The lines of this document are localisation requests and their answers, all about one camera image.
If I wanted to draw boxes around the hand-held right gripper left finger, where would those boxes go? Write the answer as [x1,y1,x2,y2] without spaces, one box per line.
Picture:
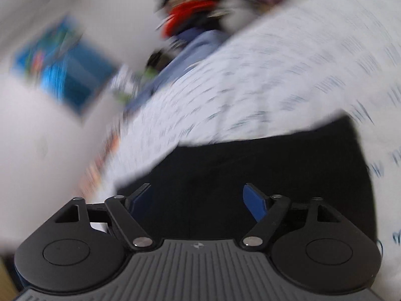
[55,183,154,251]

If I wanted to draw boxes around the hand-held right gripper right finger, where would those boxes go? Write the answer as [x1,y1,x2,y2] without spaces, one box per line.
[240,182,340,252]

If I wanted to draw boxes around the black pants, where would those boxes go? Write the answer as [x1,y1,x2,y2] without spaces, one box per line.
[116,114,376,248]

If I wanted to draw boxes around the colourful patchwork quilt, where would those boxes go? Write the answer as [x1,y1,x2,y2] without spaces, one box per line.
[78,132,121,201]

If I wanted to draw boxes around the floral pillow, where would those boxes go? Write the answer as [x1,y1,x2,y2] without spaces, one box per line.
[110,64,140,101]

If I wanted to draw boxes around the white bed sheet with script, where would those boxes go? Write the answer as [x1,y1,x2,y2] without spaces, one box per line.
[91,0,401,301]

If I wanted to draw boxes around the black handbag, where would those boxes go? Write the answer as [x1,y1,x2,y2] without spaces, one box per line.
[147,50,171,69]

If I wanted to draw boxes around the light blue blanket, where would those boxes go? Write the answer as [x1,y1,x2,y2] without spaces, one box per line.
[125,30,229,113]

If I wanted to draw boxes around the white plastic bag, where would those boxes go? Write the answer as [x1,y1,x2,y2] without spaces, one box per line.
[219,0,251,33]

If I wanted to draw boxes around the red garment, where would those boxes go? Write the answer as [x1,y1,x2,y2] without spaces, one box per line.
[163,2,218,36]

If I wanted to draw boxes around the window with metal frame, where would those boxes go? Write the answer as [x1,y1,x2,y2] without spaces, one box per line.
[11,14,118,116]

